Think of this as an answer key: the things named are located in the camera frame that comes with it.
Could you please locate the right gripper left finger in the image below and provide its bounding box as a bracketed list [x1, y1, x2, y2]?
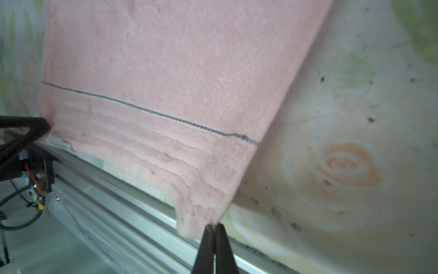
[191, 225, 216, 274]

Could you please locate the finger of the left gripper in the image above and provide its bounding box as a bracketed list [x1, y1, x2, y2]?
[1, 116, 51, 170]

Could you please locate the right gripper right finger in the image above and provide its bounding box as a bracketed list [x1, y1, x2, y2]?
[215, 224, 239, 274]

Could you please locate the pink towel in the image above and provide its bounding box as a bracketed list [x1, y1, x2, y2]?
[39, 1, 332, 239]

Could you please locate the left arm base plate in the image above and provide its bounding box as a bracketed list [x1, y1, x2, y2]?
[1, 145, 55, 194]

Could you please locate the aluminium front rail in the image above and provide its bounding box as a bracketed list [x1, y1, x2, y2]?
[42, 145, 291, 274]

